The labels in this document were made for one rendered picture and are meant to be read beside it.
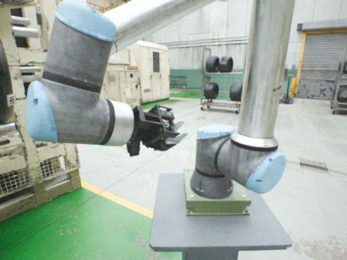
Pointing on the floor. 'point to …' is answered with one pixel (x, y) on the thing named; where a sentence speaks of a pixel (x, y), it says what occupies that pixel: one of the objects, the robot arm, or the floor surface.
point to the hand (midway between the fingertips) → (179, 137)
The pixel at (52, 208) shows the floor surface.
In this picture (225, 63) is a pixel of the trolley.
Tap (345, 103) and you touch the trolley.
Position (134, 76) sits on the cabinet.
